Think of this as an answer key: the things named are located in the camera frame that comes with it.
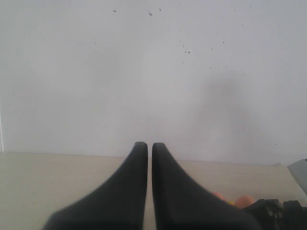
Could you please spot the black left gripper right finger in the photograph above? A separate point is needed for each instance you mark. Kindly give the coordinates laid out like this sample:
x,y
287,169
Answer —
x,y
180,203

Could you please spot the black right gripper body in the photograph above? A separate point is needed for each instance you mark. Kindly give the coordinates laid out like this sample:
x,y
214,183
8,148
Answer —
x,y
272,214

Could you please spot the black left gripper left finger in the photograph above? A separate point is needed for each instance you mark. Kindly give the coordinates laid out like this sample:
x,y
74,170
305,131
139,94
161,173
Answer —
x,y
117,204

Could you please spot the brown egg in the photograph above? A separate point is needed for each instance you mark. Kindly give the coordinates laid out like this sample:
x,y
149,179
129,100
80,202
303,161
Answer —
x,y
218,195
244,201

